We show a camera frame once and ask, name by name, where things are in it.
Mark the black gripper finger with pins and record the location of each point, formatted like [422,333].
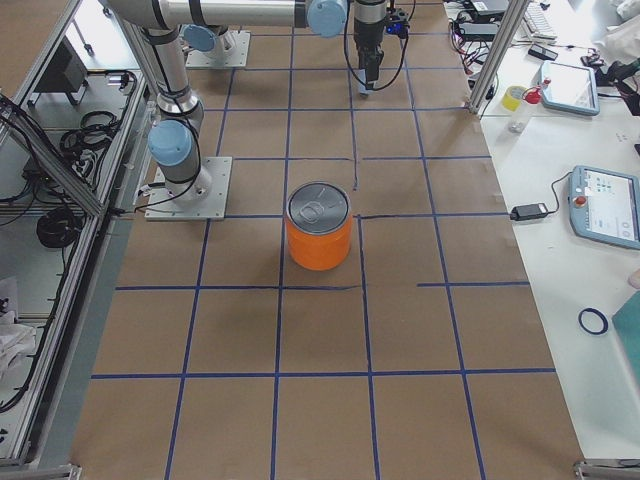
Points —
[365,84]

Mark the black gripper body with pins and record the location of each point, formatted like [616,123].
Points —
[366,31]

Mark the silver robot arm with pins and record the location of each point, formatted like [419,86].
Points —
[272,80]

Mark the orange can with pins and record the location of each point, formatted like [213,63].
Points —
[318,226]

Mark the yellow tape roll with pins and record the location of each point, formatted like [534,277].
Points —
[512,97]

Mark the black smartphone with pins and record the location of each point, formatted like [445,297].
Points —
[542,53]

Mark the far teach pendant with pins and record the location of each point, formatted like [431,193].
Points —
[571,89]

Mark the teach pendant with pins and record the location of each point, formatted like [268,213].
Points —
[604,206]
[571,89]

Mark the black power adapter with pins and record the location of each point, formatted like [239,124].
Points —
[529,212]

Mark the near teach pendant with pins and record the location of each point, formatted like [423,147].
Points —
[604,206]

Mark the teal box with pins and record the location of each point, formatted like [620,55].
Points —
[626,324]

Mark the white cloth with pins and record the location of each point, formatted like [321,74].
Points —
[17,340]

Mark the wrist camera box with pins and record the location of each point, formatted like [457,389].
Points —
[397,23]

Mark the aluminium frame post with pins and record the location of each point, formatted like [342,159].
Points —
[510,23]

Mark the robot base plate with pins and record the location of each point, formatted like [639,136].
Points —
[206,199]

